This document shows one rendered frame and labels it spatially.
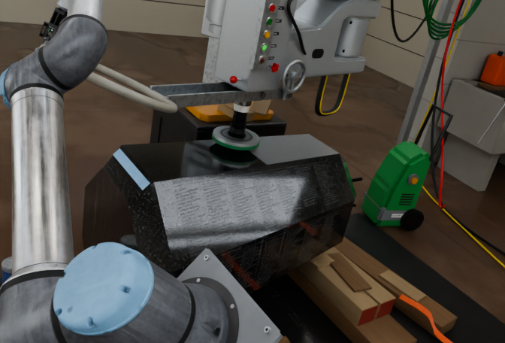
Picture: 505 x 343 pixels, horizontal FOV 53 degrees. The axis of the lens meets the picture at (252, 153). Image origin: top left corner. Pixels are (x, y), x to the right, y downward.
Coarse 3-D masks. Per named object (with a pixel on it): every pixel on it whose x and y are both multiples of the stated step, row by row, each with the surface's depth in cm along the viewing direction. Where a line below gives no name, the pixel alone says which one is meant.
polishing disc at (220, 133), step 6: (222, 126) 237; (228, 126) 238; (216, 132) 229; (222, 132) 230; (246, 132) 236; (252, 132) 237; (216, 138) 225; (222, 138) 223; (228, 138) 225; (234, 138) 226; (240, 138) 227; (246, 138) 229; (252, 138) 230; (258, 138) 231; (234, 144) 221; (240, 144) 222; (246, 144) 223; (252, 144) 225
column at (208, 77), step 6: (210, 42) 286; (216, 42) 284; (210, 48) 287; (216, 48) 286; (210, 54) 288; (216, 54) 287; (210, 60) 290; (204, 66) 293; (210, 66) 291; (204, 72) 294; (210, 72) 292; (204, 78) 295; (210, 78) 293; (216, 78) 291
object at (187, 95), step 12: (168, 84) 199; (180, 84) 203; (192, 84) 207; (204, 84) 211; (216, 84) 216; (228, 84) 221; (168, 96) 186; (180, 96) 190; (192, 96) 194; (204, 96) 199; (216, 96) 204; (228, 96) 208; (240, 96) 213; (252, 96) 219; (264, 96) 222; (276, 96) 230; (288, 96) 230
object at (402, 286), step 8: (384, 272) 290; (392, 272) 291; (384, 280) 285; (392, 280) 284; (400, 280) 286; (400, 288) 278; (408, 288) 280; (408, 296) 274; (416, 296) 274; (424, 296) 276
